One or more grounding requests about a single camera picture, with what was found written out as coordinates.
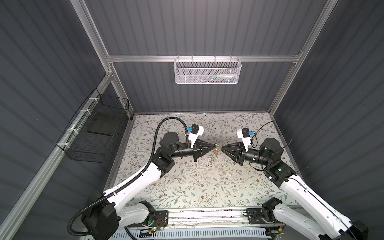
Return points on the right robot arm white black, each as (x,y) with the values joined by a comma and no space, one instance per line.
(325,223)

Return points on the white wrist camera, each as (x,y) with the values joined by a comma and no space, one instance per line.
(246,136)
(192,134)

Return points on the white slotted cable duct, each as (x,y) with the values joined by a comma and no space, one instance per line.
(230,233)

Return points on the white wire mesh basket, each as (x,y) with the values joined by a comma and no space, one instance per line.
(186,69)

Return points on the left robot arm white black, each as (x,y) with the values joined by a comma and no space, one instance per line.
(104,219)

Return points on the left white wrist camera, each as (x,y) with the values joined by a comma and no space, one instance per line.
(192,134)

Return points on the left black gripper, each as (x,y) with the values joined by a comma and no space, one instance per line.
(199,148)

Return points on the marker pens in basket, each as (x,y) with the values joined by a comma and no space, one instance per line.
(216,79)

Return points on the black wire mesh basket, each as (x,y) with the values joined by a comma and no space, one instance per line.
(98,129)

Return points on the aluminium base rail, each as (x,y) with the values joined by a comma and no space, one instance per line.
(211,217)

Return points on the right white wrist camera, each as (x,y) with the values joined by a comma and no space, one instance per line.
(246,136)

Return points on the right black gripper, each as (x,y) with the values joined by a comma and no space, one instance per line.
(240,152)

